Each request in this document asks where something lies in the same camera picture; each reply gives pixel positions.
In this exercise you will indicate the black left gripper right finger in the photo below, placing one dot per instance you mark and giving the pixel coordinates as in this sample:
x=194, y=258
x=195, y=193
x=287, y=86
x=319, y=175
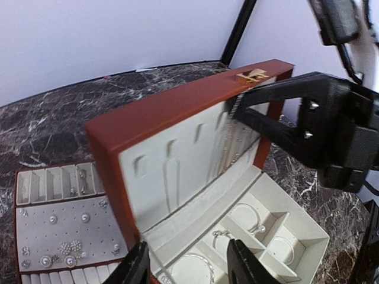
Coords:
x=243, y=267

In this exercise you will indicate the silver twisted bangle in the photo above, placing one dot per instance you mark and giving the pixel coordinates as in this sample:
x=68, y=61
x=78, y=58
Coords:
x=190, y=268

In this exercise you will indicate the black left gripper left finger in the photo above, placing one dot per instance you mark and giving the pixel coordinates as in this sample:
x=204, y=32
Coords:
x=134, y=268

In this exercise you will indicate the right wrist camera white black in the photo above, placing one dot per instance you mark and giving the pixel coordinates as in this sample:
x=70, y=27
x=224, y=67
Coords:
x=352, y=27

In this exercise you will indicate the jewelry tray brown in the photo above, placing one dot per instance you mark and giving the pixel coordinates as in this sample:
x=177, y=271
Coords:
x=65, y=229

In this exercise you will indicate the silver open bangle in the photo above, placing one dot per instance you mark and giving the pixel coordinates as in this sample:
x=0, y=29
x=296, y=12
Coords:
x=283, y=250

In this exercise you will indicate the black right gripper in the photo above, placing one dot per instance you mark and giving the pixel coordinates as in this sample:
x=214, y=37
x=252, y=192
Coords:
x=337, y=130

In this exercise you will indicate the brown jewelry box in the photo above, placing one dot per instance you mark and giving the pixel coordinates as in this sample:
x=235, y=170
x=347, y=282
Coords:
x=175, y=164

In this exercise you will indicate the right black frame post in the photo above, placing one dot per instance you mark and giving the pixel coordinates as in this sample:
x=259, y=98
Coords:
x=237, y=31

